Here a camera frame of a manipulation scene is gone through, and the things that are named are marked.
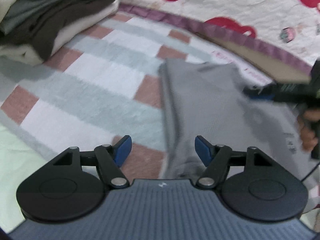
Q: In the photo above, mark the grey knit sweater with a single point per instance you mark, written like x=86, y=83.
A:
x=212, y=110

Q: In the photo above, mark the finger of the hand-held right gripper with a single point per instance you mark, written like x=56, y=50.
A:
x=260, y=96

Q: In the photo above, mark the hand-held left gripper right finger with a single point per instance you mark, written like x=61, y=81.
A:
x=203, y=150

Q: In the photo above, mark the person's right hand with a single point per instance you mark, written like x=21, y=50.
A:
x=308, y=130

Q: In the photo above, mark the checkered floor rug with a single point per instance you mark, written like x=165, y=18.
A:
x=100, y=80

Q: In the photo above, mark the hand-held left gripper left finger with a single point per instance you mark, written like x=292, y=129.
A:
x=123, y=150

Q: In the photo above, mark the beige bed frame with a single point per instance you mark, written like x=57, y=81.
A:
x=275, y=67

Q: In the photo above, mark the light green cloth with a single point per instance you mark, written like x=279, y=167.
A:
x=15, y=160

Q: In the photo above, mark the bear print quilt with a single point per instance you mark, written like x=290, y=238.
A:
x=212, y=0

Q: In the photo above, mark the stack of folded clothes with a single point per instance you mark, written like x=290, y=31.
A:
x=50, y=17

